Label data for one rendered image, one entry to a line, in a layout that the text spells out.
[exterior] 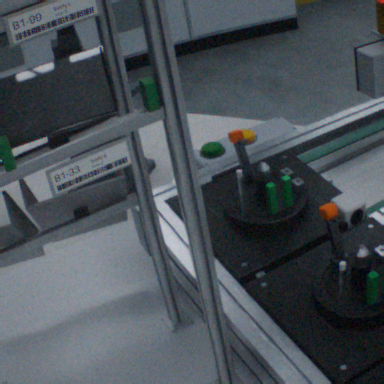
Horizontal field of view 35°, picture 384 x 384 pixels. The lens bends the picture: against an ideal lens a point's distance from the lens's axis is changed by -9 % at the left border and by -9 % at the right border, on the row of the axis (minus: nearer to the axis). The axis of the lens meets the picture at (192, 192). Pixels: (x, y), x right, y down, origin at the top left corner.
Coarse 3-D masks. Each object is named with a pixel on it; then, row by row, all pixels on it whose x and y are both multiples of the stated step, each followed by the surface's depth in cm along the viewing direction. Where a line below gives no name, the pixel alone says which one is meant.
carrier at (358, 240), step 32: (320, 256) 91; (352, 256) 87; (256, 288) 88; (288, 288) 87; (320, 288) 83; (352, 288) 81; (288, 320) 82; (320, 320) 80; (352, 320) 77; (320, 352) 76; (352, 352) 74
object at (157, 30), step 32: (160, 0) 55; (160, 32) 57; (160, 64) 58; (128, 96) 78; (160, 96) 61; (192, 160) 65; (192, 192) 68; (160, 224) 89; (192, 224) 69; (160, 256) 92; (192, 256) 73; (160, 288) 96; (192, 320) 100; (224, 320) 78; (224, 352) 82
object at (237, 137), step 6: (228, 132) 104; (234, 132) 103; (240, 132) 103; (234, 138) 103; (240, 138) 103; (234, 144) 104; (240, 144) 102; (240, 150) 104; (246, 150) 104; (240, 156) 104; (246, 156) 104; (240, 162) 105; (246, 162) 104; (246, 168) 105; (246, 174) 105
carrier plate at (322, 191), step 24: (216, 192) 108; (312, 192) 104; (336, 192) 103; (216, 216) 103; (312, 216) 99; (216, 240) 98; (240, 240) 97; (264, 240) 96; (288, 240) 95; (312, 240) 94; (240, 264) 93; (264, 264) 92
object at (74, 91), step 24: (96, 48) 62; (24, 72) 61; (48, 72) 61; (72, 72) 62; (96, 72) 62; (0, 96) 60; (24, 96) 61; (48, 96) 61; (72, 96) 62; (96, 96) 62; (0, 120) 61; (24, 120) 61; (48, 120) 62; (72, 120) 62; (24, 144) 62
